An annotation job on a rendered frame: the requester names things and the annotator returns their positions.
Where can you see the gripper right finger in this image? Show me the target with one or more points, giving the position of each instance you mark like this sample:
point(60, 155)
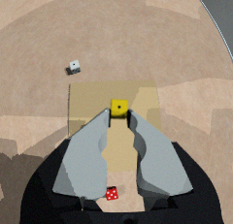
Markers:
point(166, 171)

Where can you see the beige flat mat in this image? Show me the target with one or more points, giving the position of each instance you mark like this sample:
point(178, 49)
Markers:
point(87, 99)

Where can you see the white die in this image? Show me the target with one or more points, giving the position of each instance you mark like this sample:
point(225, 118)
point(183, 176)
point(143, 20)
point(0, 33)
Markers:
point(74, 67)

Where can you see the red die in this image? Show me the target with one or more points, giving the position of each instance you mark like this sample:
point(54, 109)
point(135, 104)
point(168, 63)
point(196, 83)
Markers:
point(111, 193)

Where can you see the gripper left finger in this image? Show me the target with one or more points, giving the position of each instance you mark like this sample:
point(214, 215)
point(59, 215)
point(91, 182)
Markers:
point(75, 171)

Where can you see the yellow die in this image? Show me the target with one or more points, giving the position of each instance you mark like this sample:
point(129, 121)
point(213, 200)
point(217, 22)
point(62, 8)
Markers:
point(119, 108)

